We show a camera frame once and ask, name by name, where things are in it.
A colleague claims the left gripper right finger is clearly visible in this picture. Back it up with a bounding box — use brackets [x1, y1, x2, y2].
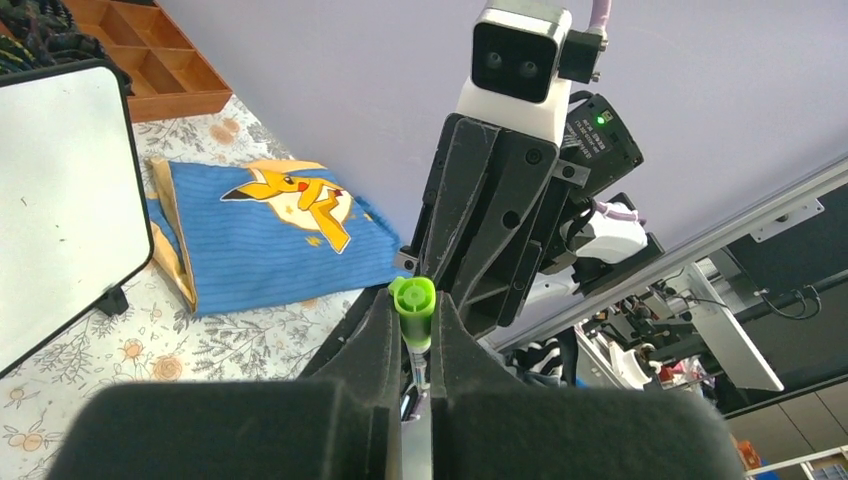
[431, 293, 744, 479]

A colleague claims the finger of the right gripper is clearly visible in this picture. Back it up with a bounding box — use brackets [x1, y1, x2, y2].
[440, 129, 560, 337]
[411, 113, 499, 282]

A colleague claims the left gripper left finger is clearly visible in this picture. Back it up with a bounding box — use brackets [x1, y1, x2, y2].
[48, 290, 402, 479]

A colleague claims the green capped marker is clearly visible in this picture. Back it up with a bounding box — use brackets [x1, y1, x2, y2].
[388, 276, 437, 423]

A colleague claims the small whiteboard black frame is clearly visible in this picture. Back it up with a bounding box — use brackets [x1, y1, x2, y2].
[1, 60, 153, 374]

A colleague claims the floral table mat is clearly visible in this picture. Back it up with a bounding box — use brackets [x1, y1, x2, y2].
[0, 93, 372, 480]

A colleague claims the blue pikachu cloth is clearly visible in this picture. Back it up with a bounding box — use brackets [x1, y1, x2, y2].
[147, 158, 401, 316]

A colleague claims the orange compartment tray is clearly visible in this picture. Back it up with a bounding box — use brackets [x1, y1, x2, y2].
[65, 0, 232, 123]

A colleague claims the black item in tray middle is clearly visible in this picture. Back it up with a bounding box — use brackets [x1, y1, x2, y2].
[1, 1, 110, 75]

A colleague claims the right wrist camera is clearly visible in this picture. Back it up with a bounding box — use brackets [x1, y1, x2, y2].
[456, 1, 612, 145]

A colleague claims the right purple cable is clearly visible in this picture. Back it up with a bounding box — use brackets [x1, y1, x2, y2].
[588, 0, 614, 34]

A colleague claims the right aluminium frame post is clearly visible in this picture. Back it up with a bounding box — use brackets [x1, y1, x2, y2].
[482, 153, 847, 350]

